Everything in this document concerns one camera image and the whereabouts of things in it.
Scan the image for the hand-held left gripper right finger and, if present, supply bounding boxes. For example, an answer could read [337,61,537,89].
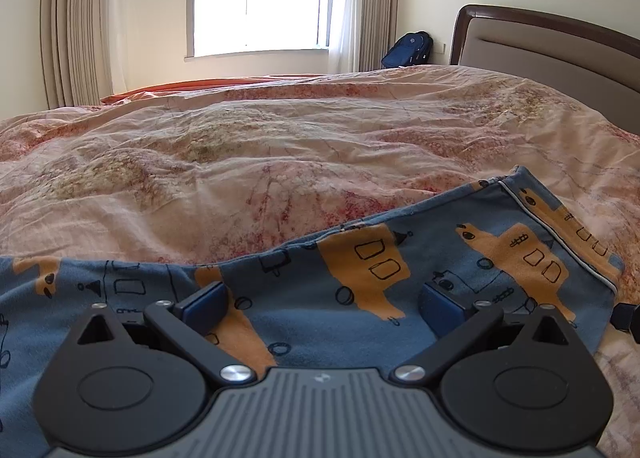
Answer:
[392,279,577,386]

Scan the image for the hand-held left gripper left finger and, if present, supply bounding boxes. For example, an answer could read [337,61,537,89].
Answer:
[65,281,255,387]

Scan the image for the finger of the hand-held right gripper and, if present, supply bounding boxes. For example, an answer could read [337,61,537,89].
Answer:
[612,303,640,332]

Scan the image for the blue pants with orange print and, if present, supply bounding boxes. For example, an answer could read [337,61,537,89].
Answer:
[0,165,626,439]

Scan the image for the floral pink blanket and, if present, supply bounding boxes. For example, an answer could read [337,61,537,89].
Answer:
[0,63,640,458]

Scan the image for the orange bed sheet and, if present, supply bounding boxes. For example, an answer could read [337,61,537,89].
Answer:
[100,75,281,105]

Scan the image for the blue backpack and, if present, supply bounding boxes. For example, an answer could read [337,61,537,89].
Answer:
[381,31,433,69]

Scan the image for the brown padded headboard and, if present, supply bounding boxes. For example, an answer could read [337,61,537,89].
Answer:
[449,4,640,135]

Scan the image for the white sheer curtain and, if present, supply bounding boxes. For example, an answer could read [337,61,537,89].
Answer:
[97,0,132,98]
[327,0,366,75]

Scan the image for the beige curtain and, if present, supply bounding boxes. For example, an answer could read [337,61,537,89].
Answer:
[40,0,108,110]
[357,0,402,72]

